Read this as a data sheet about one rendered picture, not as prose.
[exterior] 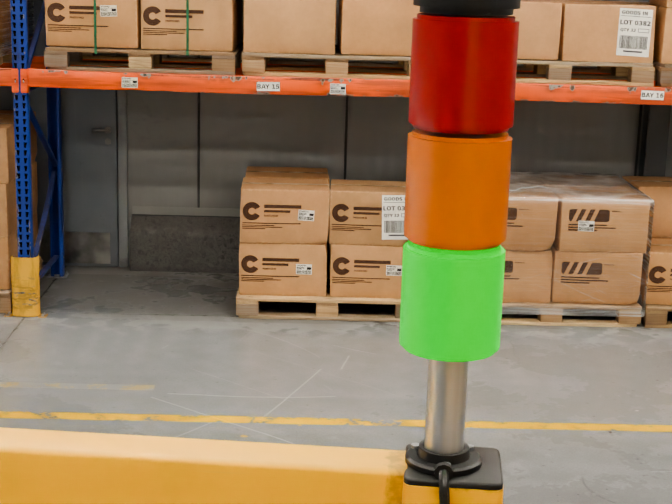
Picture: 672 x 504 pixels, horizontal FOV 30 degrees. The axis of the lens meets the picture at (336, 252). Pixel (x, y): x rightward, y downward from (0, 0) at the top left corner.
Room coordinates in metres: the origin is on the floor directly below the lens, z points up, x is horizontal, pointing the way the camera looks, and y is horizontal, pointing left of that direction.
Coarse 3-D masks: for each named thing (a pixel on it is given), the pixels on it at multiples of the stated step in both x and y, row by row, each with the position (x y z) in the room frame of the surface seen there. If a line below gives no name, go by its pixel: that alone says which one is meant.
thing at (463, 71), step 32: (416, 32) 0.59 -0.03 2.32; (448, 32) 0.58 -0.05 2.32; (480, 32) 0.57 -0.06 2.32; (512, 32) 0.58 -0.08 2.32; (416, 64) 0.59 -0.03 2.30; (448, 64) 0.57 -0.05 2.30; (480, 64) 0.57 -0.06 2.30; (512, 64) 0.59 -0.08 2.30; (416, 96) 0.59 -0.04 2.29; (448, 96) 0.57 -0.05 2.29; (480, 96) 0.57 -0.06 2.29; (512, 96) 0.59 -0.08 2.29; (416, 128) 0.59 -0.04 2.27; (448, 128) 0.57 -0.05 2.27; (480, 128) 0.57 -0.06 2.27
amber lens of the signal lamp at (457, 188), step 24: (408, 144) 0.60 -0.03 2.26; (432, 144) 0.58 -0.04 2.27; (456, 144) 0.57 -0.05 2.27; (480, 144) 0.57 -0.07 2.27; (504, 144) 0.58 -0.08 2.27; (408, 168) 0.59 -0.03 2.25; (432, 168) 0.58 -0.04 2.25; (456, 168) 0.57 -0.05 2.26; (480, 168) 0.57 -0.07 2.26; (504, 168) 0.58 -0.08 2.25; (408, 192) 0.59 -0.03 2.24; (432, 192) 0.58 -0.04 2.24; (456, 192) 0.57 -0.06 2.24; (480, 192) 0.57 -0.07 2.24; (504, 192) 0.59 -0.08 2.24; (408, 216) 0.59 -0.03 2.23; (432, 216) 0.58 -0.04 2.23; (456, 216) 0.57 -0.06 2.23; (480, 216) 0.58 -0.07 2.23; (504, 216) 0.59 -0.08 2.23; (432, 240) 0.58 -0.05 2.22; (456, 240) 0.57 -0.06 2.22; (480, 240) 0.58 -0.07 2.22; (504, 240) 0.59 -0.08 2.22
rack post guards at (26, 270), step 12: (12, 264) 7.86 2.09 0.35; (24, 264) 7.85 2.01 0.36; (36, 264) 7.87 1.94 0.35; (12, 276) 7.86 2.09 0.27; (24, 276) 7.85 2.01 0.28; (36, 276) 7.87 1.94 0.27; (12, 288) 7.87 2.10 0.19; (24, 288) 7.85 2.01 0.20; (36, 288) 7.87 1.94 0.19; (12, 300) 7.87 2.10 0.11; (24, 300) 7.85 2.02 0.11; (36, 300) 7.87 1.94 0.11; (12, 312) 7.87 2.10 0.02; (24, 312) 7.85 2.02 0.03; (36, 312) 7.86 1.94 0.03
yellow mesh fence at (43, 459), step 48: (0, 432) 0.62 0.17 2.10; (48, 432) 0.62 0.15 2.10; (0, 480) 0.60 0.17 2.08; (48, 480) 0.60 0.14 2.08; (96, 480) 0.60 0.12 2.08; (144, 480) 0.59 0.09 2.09; (192, 480) 0.59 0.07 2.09; (240, 480) 0.59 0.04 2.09; (288, 480) 0.59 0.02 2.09; (336, 480) 0.59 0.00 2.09; (384, 480) 0.59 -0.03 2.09; (432, 480) 0.57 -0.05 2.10; (480, 480) 0.58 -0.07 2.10
